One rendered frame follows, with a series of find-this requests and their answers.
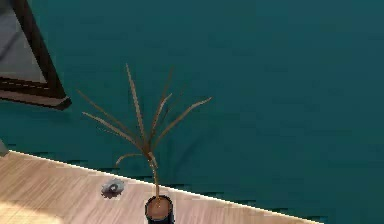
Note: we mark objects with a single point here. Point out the brown house plant black pot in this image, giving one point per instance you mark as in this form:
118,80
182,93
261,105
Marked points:
159,210

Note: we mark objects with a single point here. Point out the small grey round weight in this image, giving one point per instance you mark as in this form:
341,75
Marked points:
113,188

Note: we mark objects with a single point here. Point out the dark brown framed window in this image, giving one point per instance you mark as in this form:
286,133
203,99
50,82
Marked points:
33,66

